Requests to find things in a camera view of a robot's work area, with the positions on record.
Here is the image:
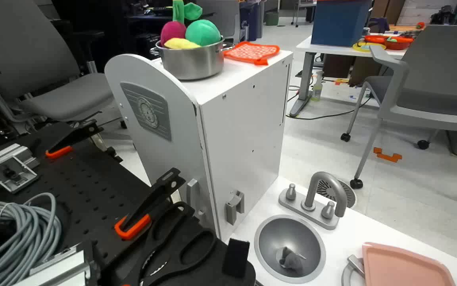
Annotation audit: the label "black clamp orange handle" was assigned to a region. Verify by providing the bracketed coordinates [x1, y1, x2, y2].
[42, 119, 104, 162]
[112, 167, 187, 243]

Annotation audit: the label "black floor cable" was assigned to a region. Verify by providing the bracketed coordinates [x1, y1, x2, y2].
[285, 97, 372, 122]

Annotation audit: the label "white toy kitchen unit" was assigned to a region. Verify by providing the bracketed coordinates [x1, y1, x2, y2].
[103, 48, 457, 286]

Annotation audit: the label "white spray bottle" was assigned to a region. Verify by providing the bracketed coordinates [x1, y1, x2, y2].
[310, 68, 326, 103]

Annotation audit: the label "grey padded office chair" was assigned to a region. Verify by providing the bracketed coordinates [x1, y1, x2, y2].
[0, 0, 117, 124]

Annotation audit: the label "yellow plush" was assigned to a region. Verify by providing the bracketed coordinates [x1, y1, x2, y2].
[163, 37, 201, 53]

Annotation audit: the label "round green plush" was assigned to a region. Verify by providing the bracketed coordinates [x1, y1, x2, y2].
[184, 18, 223, 48]

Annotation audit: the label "grey toy sink basin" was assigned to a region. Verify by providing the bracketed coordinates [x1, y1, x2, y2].
[252, 213, 326, 280]

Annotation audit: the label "magenta beetroot plush green leaves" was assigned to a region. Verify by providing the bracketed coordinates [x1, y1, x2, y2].
[158, 0, 204, 46]

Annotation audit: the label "pink plastic tray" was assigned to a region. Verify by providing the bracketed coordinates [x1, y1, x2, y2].
[360, 242, 457, 286]

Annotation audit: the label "aluminium extrusion rail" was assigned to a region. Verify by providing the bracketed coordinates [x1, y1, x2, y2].
[0, 141, 41, 207]
[11, 245, 91, 286]

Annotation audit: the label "steel pot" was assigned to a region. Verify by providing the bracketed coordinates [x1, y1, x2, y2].
[152, 37, 236, 83]

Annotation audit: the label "grey plastic wheeled chair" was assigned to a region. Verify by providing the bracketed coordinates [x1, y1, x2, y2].
[339, 22, 457, 208]

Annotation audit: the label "orange toy tray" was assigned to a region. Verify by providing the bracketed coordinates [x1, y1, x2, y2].
[363, 32, 415, 53]

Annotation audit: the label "white desk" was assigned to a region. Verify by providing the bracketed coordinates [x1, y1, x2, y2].
[285, 33, 415, 119]

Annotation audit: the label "grey cable bundle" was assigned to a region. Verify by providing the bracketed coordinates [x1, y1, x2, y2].
[0, 191, 63, 286]

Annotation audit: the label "black block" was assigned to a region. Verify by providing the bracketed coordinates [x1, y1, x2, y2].
[220, 237, 252, 280]

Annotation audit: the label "grey toy stove burner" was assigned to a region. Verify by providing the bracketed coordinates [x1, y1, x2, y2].
[339, 253, 368, 286]

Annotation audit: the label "grey toy faucet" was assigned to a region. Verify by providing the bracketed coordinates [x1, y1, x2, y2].
[277, 170, 356, 230]

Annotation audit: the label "small grey object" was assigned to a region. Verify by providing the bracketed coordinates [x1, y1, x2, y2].
[277, 245, 307, 273]

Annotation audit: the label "blue storage bin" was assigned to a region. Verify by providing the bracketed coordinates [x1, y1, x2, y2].
[309, 0, 372, 48]

